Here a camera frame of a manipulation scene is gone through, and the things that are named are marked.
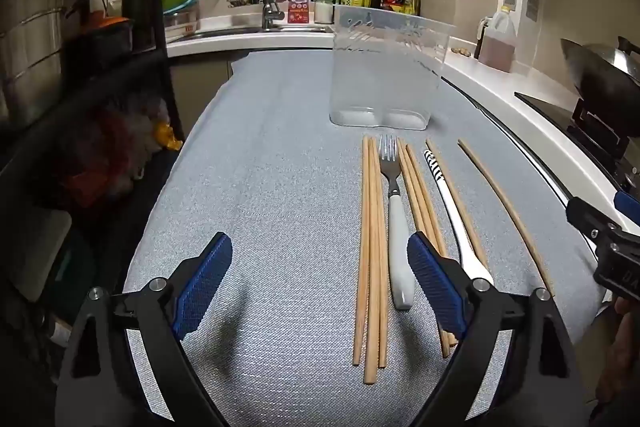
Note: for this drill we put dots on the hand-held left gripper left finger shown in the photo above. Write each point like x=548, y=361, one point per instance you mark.
x=205, y=282

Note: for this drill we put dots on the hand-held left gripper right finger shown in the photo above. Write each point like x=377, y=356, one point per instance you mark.
x=435, y=277

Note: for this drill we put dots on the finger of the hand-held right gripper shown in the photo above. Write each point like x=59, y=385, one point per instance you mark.
x=629, y=207
x=590, y=219

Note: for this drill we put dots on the white striped spoon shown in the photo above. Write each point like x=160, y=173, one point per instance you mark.
x=452, y=212

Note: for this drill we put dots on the long thin bamboo chopstick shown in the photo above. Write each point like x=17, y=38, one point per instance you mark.
x=501, y=202

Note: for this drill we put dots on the clear plastic container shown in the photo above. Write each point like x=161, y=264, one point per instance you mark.
x=380, y=72

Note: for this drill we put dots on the person's right hand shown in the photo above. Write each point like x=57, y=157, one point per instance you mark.
x=626, y=337

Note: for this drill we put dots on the black gas stove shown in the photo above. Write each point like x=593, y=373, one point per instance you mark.
x=575, y=117

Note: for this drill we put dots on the grey tablecloth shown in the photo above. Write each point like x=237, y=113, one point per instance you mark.
x=280, y=187

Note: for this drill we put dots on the dark metal wok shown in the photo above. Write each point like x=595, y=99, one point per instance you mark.
x=595, y=67

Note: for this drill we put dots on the yellow plastic bag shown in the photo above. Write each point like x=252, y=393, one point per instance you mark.
x=167, y=136

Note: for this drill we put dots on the cooking oil jug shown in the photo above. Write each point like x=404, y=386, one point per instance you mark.
x=497, y=47

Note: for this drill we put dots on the small brown nuts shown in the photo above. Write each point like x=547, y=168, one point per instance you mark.
x=461, y=52

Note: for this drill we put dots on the steel kitchen sink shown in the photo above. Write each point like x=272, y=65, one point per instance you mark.
x=225, y=32

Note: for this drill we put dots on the black cooking pot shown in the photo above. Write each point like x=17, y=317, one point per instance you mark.
x=137, y=22

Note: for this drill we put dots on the black shelf rack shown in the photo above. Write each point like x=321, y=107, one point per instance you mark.
x=157, y=7

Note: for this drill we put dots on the orange lid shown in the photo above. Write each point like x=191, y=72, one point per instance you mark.
x=110, y=19

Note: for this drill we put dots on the white lidded jar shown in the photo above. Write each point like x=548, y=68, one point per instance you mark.
x=323, y=12

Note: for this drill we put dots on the large steel pot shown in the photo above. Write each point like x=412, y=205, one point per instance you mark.
x=30, y=47

